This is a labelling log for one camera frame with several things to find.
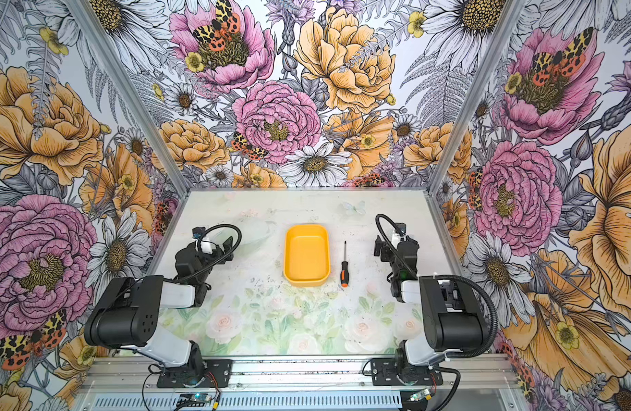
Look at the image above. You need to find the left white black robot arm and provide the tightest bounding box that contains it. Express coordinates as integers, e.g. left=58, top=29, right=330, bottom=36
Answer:
left=84, top=237, right=236, bottom=388

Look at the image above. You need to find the left green circuit board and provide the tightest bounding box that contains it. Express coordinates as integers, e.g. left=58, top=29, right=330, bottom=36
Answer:
left=175, top=393, right=214, bottom=410

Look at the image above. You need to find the right green circuit board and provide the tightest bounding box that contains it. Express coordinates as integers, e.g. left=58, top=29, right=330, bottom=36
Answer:
left=409, top=388, right=432, bottom=402

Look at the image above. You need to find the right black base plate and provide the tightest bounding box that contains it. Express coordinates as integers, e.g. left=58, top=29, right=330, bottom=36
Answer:
left=363, top=357, right=443, bottom=386

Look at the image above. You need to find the orange black handled screwdriver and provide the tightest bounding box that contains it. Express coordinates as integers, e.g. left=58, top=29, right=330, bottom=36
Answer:
left=340, top=241, right=350, bottom=288

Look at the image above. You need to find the right black corrugated cable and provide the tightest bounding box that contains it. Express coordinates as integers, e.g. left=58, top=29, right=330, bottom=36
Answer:
left=374, top=213, right=500, bottom=359

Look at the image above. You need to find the white vented cable duct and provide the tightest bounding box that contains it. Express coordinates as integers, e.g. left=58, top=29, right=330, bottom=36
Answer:
left=84, top=390, right=403, bottom=410

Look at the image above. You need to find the aluminium front rail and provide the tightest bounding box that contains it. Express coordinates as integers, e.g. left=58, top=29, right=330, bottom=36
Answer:
left=79, top=354, right=518, bottom=395

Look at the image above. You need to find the green circuit board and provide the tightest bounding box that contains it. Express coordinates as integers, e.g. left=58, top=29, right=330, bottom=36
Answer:
left=409, top=388, right=432, bottom=402
left=175, top=393, right=214, bottom=410

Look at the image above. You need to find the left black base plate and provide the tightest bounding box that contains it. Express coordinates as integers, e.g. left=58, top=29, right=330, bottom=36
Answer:
left=156, top=360, right=233, bottom=389

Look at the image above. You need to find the yellow plastic bin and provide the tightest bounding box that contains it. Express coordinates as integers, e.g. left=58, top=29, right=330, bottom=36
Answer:
left=283, top=224, right=331, bottom=288

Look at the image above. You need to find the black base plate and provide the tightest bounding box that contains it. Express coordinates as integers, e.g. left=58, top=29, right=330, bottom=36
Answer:
left=156, top=360, right=233, bottom=389
left=363, top=357, right=443, bottom=386

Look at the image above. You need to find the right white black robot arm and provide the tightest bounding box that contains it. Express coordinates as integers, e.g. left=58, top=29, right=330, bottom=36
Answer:
left=372, top=234, right=498, bottom=385

